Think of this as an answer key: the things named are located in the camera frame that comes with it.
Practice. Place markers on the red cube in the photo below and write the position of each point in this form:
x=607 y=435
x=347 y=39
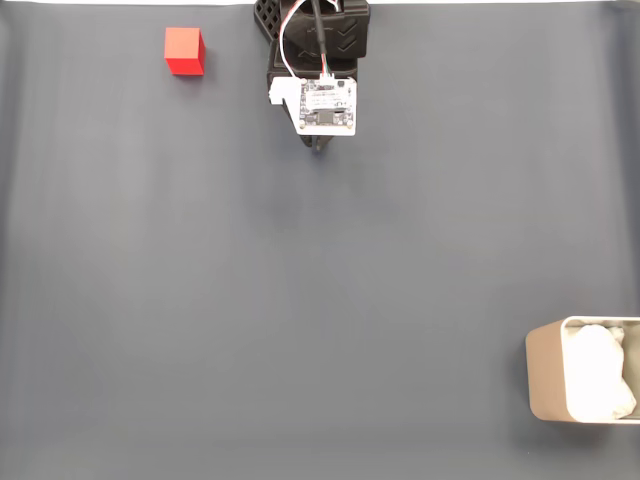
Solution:
x=184 y=50

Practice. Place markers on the beige open box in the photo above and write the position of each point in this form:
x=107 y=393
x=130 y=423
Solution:
x=545 y=375

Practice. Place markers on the white crumpled tissue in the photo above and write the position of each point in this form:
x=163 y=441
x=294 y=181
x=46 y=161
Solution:
x=597 y=375

